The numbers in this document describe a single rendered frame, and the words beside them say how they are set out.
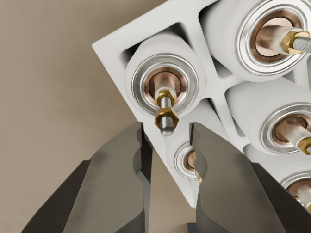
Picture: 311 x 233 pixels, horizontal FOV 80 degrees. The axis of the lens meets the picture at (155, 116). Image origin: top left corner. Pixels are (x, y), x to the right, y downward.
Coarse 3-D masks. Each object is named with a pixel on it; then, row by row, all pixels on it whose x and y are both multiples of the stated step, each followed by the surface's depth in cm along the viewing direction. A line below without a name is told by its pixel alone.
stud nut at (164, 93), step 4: (160, 92) 18; (164, 92) 17; (168, 92) 17; (160, 96) 17; (164, 96) 17; (168, 96) 17; (172, 96) 17; (156, 100) 18; (160, 100) 18; (172, 100) 18; (160, 104) 18; (172, 104) 18
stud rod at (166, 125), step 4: (164, 100) 17; (168, 100) 17; (164, 104) 16; (168, 104) 16; (164, 116) 14; (168, 116) 14; (164, 120) 14; (168, 120) 14; (172, 120) 14; (160, 124) 14; (164, 124) 13; (168, 124) 13; (172, 124) 13; (160, 128) 14; (164, 128) 13; (168, 128) 13; (172, 128) 13; (164, 132) 13; (168, 132) 13; (172, 132) 13
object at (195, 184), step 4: (192, 180) 36; (192, 184) 35; (196, 184) 33; (192, 188) 35; (196, 188) 33; (192, 192) 35; (196, 192) 32; (196, 196) 32; (196, 200) 31; (196, 204) 32
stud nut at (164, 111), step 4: (164, 108) 15; (168, 108) 14; (172, 108) 15; (160, 112) 14; (164, 112) 14; (168, 112) 14; (172, 112) 14; (156, 116) 14; (160, 116) 14; (172, 116) 14; (176, 116) 14; (156, 120) 14; (160, 120) 14; (176, 120) 14; (156, 124) 14; (176, 124) 14
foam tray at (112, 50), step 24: (168, 0) 23; (192, 0) 23; (216, 0) 23; (144, 24) 24; (168, 24) 24; (192, 24) 24; (96, 48) 26; (120, 48) 26; (192, 48) 28; (120, 72) 28; (216, 72) 27; (288, 72) 29; (216, 96) 29; (144, 120) 31; (240, 144) 33; (168, 168) 37
